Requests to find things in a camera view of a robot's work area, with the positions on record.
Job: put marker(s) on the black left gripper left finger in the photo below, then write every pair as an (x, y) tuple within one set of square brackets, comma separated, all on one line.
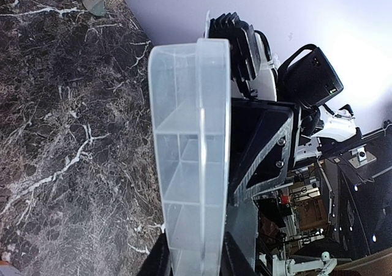
[(158, 262)]

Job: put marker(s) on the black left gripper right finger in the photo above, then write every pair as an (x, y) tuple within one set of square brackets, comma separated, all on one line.
[(233, 262)]

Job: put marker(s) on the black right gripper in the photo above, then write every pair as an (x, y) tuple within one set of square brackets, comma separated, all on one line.
[(264, 134)]

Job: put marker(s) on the clear plastic pill organizer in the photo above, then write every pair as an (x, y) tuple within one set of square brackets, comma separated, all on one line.
[(190, 103)]

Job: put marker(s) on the orange pill bottle grey cap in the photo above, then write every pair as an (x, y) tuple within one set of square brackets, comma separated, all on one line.
[(6, 269)]

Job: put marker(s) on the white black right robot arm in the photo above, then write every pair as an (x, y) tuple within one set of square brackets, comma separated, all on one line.
[(324, 133)]

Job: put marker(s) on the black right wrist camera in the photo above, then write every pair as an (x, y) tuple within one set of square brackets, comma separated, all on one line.
[(307, 78)]

